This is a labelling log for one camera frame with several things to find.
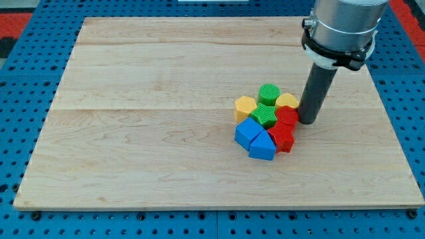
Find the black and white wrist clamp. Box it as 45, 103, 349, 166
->
301, 29, 378, 71

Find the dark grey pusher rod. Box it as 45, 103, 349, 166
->
297, 63, 337, 125

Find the red star block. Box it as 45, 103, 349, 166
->
267, 121, 295, 153

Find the green cylinder block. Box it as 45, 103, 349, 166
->
258, 84, 280, 106

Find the red cylinder block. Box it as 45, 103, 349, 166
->
275, 106, 299, 125

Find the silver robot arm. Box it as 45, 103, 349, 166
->
301, 0, 388, 52

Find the yellow heart block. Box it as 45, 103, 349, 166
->
275, 93, 299, 110

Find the blue cube block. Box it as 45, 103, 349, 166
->
234, 118, 264, 151

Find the light wooden board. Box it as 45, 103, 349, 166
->
13, 17, 424, 212

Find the green star block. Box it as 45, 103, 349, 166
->
250, 103, 278, 129

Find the blue triangle block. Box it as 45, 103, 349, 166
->
248, 130, 276, 161

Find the yellow hexagon block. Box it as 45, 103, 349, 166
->
234, 96, 257, 123

